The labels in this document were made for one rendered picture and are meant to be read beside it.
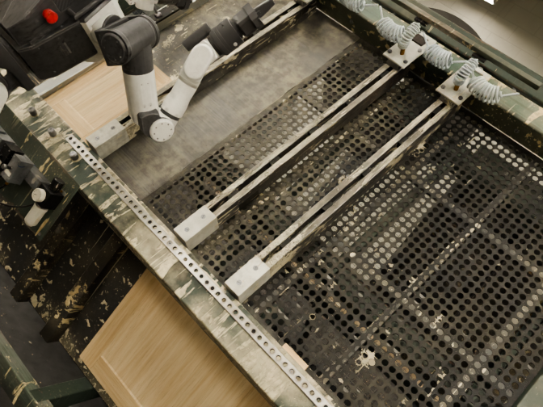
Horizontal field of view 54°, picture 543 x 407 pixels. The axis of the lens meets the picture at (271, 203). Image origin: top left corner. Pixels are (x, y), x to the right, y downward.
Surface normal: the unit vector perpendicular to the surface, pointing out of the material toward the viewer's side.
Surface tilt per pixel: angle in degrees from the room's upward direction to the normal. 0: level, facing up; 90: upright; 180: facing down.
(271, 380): 59
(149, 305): 90
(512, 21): 90
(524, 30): 90
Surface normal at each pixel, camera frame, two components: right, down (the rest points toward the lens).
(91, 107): -0.02, -0.50
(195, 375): -0.39, -0.13
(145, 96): 0.51, 0.55
